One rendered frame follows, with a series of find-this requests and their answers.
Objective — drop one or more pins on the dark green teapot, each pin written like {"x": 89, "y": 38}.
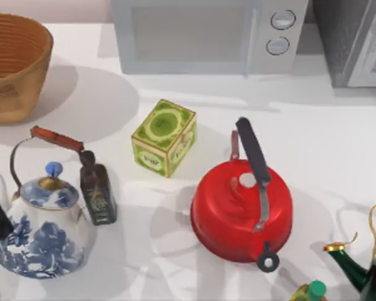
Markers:
{"x": 366, "y": 269}

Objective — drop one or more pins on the green square tea tin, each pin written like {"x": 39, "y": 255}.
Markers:
{"x": 163, "y": 138}

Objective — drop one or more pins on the woven brown basket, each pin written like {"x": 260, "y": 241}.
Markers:
{"x": 12, "y": 62}

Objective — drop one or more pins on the yellow bottle with green cap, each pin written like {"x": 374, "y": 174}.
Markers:
{"x": 311, "y": 291}

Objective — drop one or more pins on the blue and white porcelain teapot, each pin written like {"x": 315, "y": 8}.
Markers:
{"x": 40, "y": 225}

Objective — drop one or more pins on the dark olive oil bottle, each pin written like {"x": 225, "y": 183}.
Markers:
{"x": 97, "y": 194}

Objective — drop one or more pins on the round grey microwave knob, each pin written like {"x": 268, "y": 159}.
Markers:
{"x": 277, "y": 45}
{"x": 283, "y": 19}

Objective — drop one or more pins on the pale microwave oven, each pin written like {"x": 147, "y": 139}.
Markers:
{"x": 188, "y": 37}

